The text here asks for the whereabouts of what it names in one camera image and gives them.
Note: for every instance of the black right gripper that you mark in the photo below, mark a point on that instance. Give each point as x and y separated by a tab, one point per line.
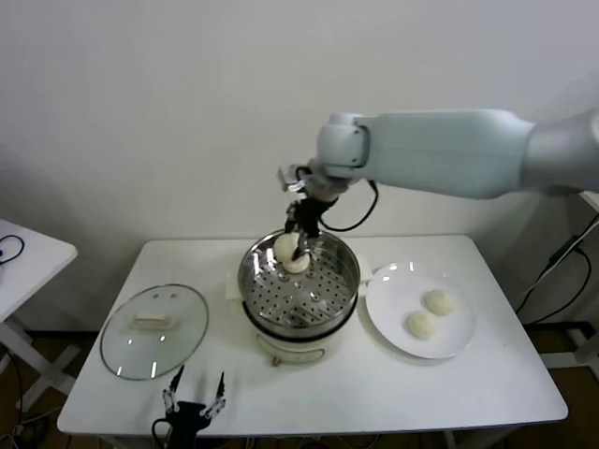
311	212

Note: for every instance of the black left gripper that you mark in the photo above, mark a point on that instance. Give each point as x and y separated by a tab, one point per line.
187	421

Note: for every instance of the white steamed baozi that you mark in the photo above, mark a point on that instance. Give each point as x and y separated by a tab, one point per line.
283	248
421	324
299	266
440	302

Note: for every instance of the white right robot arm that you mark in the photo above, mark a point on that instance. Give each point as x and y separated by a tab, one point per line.
444	149

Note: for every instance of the stainless steel steamer basket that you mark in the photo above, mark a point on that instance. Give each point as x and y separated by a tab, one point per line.
327	266

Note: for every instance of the cream electric cooker base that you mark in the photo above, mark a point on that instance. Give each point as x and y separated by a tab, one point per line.
290	351

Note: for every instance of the white round plate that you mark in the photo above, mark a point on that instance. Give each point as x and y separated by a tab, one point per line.
398	341

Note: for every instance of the white side table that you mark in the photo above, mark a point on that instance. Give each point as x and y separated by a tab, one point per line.
33	266

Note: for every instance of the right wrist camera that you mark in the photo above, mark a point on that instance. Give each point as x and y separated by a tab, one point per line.
288	179

